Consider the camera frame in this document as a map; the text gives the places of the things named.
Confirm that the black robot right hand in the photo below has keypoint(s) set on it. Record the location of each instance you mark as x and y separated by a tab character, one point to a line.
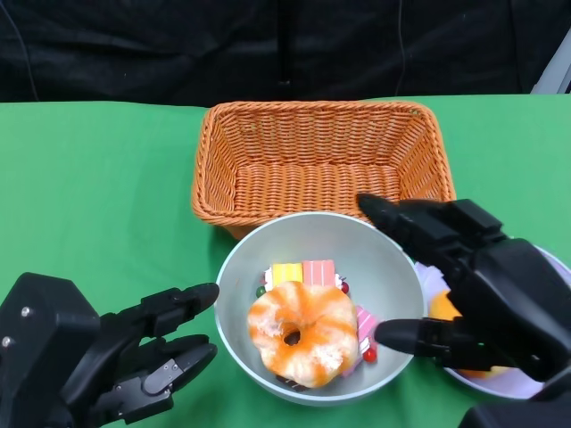
513	303

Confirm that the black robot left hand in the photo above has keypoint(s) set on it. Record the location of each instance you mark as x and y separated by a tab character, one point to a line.
134	325

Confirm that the plain golden bagel bread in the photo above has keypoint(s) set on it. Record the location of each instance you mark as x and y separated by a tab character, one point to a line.
441	305

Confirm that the pink layered cake slice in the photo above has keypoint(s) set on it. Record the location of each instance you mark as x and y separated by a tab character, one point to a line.
368	325

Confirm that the yellow layered cake slice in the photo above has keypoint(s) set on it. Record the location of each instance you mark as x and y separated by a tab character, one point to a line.
287	273

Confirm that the orange white striped bread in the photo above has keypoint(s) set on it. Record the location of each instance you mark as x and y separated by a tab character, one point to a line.
308	312

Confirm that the salmon layered cake slice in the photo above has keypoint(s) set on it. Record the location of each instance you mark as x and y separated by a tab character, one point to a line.
319	272

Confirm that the pale grey-green bowl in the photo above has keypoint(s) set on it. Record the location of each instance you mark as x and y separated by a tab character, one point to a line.
312	241

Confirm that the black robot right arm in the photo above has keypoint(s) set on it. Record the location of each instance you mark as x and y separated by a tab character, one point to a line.
513	417

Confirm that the lavender plate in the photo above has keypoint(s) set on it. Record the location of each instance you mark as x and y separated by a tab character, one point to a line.
508	388

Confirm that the orange wicker basket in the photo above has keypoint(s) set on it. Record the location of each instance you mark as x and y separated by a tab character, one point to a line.
312	178

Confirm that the green table cloth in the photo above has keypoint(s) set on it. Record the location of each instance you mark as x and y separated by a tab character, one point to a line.
111	200

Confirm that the white board panel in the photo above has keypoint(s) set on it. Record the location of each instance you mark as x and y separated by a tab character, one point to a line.
555	71

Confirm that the black backdrop cloth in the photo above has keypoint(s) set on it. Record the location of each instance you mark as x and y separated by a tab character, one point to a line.
178	49

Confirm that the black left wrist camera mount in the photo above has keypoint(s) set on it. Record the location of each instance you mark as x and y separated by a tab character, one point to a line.
40	339

